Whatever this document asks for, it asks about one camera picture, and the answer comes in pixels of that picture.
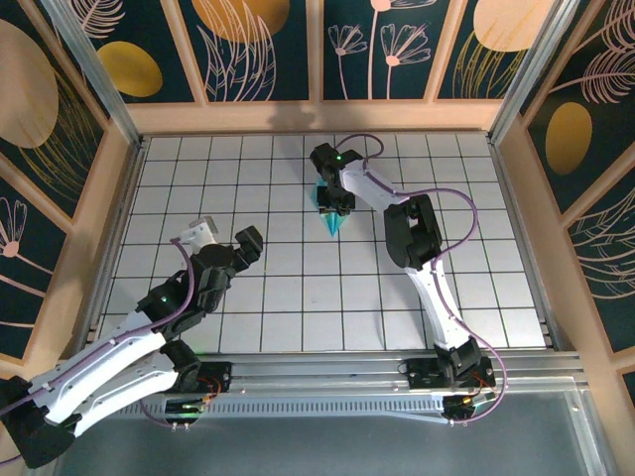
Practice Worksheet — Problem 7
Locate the aluminium frame post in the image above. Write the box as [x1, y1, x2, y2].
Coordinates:
[487, 0, 581, 145]
[39, 0, 145, 150]

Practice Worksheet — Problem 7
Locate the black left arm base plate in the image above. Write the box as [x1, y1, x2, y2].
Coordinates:
[163, 360, 234, 394]

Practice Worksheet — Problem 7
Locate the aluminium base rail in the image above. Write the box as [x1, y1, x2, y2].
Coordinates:
[54, 352, 591, 398]

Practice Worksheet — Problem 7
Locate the grey metal tray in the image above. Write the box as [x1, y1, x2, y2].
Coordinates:
[49, 391, 596, 476]

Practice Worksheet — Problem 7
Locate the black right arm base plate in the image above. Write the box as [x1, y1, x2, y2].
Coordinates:
[398, 357, 497, 393]

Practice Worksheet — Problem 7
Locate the grey table side rail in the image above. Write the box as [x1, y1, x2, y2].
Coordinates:
[488, 137, 565, 356]
[78, 137, 150, 356]

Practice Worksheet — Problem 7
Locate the perforated grey cable duct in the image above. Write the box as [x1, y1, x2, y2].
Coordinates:
[123, 399, 447, 422]

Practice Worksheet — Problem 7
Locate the light blue paper sheet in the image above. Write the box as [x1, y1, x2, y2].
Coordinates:
[311, 178, 349, 240]

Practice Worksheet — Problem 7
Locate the small black electronics module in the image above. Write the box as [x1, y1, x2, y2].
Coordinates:
[163, 396, 208, 428]
[443, 391, 500, 423]

